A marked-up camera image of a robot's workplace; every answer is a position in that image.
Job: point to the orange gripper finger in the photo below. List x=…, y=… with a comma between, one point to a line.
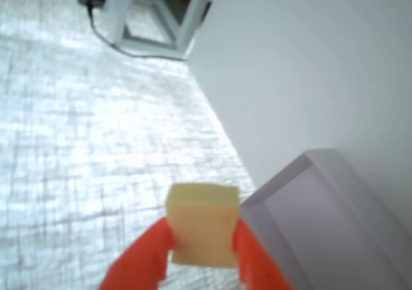
x=257, y=267
x=141, y=258

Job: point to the yellow foam cuboid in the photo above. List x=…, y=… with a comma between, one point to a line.
x=202, y=225

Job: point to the white cardboard bin box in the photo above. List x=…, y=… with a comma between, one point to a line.
x=322, y=222

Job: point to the white furniture frame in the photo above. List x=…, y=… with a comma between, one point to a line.
x=117, y=13

